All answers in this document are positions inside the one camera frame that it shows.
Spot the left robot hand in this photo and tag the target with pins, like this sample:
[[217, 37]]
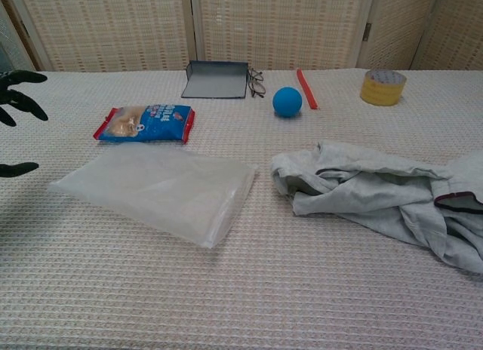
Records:
[[22, 77]]

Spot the clear plastic zip bag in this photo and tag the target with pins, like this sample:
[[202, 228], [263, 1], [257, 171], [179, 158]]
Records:
[[158, 188]]

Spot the light grey cloth garment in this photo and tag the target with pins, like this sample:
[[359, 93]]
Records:
[[362, 191]]

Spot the woven folding screen panel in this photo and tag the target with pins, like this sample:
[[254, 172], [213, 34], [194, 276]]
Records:
[[279, 25], [456, 29], [105, 25], [396, 25]]

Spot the blue snack packet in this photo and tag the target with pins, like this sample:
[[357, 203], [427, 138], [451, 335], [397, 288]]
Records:
[[158, 125]]

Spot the grey open glasses case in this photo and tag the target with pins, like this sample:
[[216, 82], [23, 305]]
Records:
[[215, 88]]

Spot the thin-framed eyeglasses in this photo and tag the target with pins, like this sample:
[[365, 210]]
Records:
[[257, 86]]

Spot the blue ball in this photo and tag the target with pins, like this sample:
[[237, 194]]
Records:
[[287, 102]]

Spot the red flat strip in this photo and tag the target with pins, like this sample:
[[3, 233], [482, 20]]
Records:
[[307, 89]]

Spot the white woven tablecloth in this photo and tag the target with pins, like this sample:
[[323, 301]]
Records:
[[241, 297]]

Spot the metal screen hinge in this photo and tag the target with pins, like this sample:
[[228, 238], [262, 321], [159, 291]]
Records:
[[368, 29]]

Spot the yellow tape roll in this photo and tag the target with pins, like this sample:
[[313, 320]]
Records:
[[381, 91]]

